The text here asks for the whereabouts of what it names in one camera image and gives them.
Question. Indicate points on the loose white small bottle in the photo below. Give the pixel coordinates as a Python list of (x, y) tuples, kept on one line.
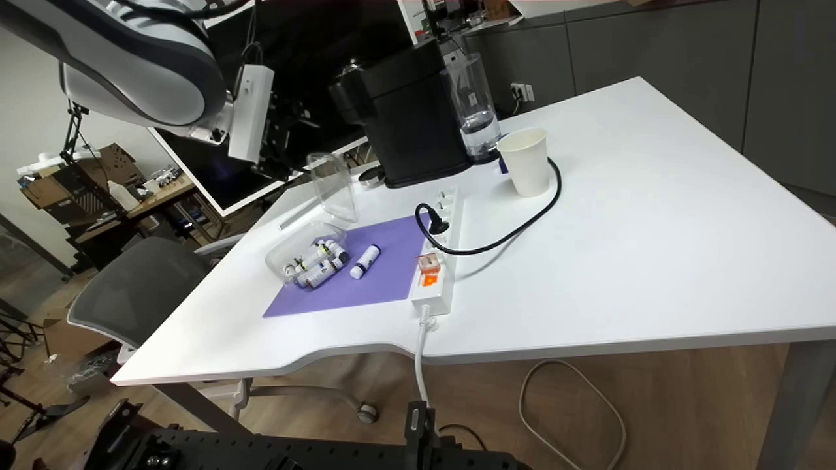
[(364, 262)]

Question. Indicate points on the clear water tank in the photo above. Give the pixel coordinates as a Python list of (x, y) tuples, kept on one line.
[(472, 105)]

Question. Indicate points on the purple mat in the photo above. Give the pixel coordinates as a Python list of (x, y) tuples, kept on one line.
[(381, 262)]

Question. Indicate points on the white framed curved monitor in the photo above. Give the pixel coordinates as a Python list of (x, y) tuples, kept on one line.
[(216, 184)]

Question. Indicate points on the grey table leg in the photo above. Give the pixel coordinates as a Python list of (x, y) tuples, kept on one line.
[(796, 408)]

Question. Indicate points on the white power strip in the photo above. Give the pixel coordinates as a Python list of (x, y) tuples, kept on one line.
[(432, 278)]

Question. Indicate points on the cluttered wooden desk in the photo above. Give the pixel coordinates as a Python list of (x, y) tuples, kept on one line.
[(112, 196)]

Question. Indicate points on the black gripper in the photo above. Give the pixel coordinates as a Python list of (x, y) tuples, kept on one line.
[(286, 127)]

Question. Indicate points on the white bottle dark cap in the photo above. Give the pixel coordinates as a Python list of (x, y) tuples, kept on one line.
[(313, 275), (333, 251)]

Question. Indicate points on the grey office chair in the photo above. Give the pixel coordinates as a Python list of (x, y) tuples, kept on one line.
[(131, 297)]

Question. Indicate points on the silver wrist camera bar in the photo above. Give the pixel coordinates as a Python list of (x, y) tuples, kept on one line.
[(252, 114)]

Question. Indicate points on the white paper cup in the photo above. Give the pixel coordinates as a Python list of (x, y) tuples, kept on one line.
[(526, 161)]

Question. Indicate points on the black perforated breadboard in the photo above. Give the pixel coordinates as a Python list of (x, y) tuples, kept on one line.
[(287, 452)]

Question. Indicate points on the black coffee machine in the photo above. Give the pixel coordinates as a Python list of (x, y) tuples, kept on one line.
[(407, 122)]

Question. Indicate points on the white wall outlet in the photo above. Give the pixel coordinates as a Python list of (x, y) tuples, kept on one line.
[(522, 93)]

